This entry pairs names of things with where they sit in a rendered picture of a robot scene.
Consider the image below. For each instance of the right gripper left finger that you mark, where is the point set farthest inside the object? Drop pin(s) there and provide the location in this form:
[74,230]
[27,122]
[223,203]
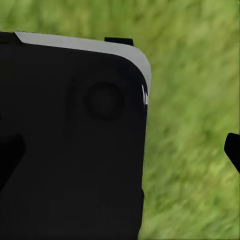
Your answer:
[12,149]

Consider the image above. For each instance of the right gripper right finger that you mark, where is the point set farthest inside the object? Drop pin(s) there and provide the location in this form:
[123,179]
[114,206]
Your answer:
[232,149]

